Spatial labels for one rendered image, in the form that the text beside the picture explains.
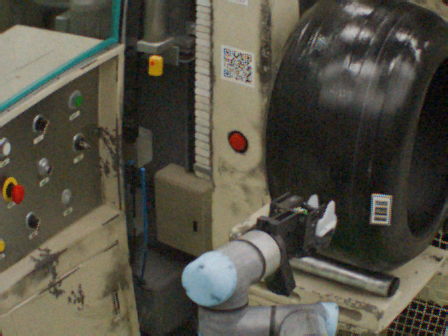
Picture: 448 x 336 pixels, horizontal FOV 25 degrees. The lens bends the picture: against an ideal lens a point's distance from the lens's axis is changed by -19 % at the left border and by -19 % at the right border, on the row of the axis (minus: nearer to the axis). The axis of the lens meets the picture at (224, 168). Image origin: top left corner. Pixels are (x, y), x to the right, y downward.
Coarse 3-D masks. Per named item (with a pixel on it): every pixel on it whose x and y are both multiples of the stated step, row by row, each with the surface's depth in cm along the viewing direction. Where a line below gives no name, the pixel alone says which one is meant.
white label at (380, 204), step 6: (372, 198) 188; (378, 198) 188; (384, 198) 187; (390, 198) 187; (372, 204) 189; (378, 204) 188; (384, 204) 188; (390, 204) 188; (372, 210) 189; (378, 210) 189; (384, 210) 189; (390, 210) 188; (372, 216) 190; (378, 216) 190; (384, 216) 189; (372, 222) 191; (378, 222) 190; (384, 222) 190
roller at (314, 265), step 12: (300, 264) 219; (312, 264) 218; (324, 264) 216; (336, 264) 215; (348, 264) 215; (324, 276) 217; (336, 276) 215; (348, 276) 213; (360, 276) 212; (372, 276) 210; (384, 276) 209; (360, 288) 213; (372, 288) 210; (384, 288) 208; (396, 288) 210
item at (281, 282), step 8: (288, 264) 183; (280, 272) 182; (288, 272) 184; (272, 280) 186; (280, 280) 184; (288, 280) 185; (272, 288) 187; (280, 288) 186; (288, 288) 186; (288, 296) 188
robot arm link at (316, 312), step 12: (276, 312) 172; (288, 312) 171; (300, 312) 167; (312, 312) 166; (324, 312) 171; (336, 312) 171; (276, 324) 171; (288, 324) 162; (300, 324) 156; (312, 324) 155; (324, 324) 160; (336, 324) 171
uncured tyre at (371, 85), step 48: (336, 0) 198; (384, 0) 199; (288, 48) 197; (336, 48) 191; (384, 48) 187; (432, 48) 191; (288, 96) 194; (336, 96) 189; (384, 96) 184; (432, 96) 233; (288, 144) 195; (336, 144) 189; (384, 144) 185; (432, 144) 234; (336, 192) 192; (384, 192) 188; (432, 192) 231; (336, 240) 199; (384, 240) 195
